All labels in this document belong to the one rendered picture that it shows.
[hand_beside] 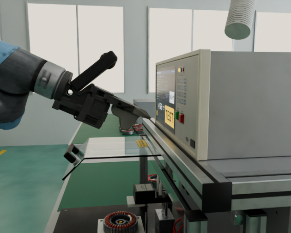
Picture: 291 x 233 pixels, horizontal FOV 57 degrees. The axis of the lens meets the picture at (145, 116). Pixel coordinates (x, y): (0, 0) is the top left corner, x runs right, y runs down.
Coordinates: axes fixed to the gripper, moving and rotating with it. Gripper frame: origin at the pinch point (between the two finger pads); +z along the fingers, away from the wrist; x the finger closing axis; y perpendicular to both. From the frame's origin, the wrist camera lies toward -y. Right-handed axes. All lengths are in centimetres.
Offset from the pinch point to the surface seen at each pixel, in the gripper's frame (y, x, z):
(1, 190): 163, -252, -68
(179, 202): 11.9, 15.2, 10.0
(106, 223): 37.7, -18.1, 6.7
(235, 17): -71, -103, 45
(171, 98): -5.7, -6.6, 5.5
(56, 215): 52, -39, -8
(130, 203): 28.8, -18.0, 10.9
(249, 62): -17.0, 14.4, 10.7
